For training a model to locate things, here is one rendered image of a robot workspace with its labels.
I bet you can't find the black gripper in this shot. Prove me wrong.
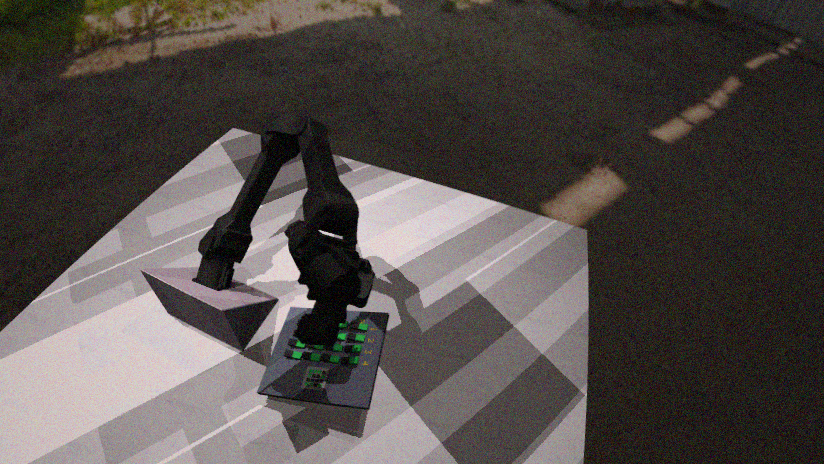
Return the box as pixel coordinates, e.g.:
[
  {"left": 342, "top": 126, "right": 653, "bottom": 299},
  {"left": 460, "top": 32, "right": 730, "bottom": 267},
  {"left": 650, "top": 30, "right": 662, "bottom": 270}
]
[{"left": 295, "top": 274, "right": 347, "bottom": 346}]

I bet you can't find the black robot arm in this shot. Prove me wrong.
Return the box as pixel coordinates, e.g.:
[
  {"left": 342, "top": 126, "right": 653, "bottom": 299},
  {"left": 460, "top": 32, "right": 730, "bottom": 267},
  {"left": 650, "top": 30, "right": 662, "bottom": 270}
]
[{"left": 192, "top": 111, "right": 375, "bottom": 310}]

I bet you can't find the grey switch panel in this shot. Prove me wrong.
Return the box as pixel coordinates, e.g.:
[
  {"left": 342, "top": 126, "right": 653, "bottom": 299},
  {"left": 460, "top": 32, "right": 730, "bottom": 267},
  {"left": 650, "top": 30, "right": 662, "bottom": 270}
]
[{"left": 257, "top": 307, "right": 389, "bottom": 410}]

